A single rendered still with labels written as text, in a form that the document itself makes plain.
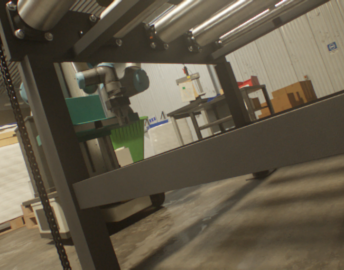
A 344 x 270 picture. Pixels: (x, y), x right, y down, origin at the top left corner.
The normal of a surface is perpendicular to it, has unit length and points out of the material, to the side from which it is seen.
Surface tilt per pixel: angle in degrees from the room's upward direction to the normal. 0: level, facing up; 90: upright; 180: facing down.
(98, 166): 90
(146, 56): 90
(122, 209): 90
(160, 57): 90
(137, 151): 101
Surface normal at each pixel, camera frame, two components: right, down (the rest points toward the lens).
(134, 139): 0.68, -0.07
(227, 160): -0.60, 0.17
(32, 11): -0.29, 0.70
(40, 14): -0.10, 0.86
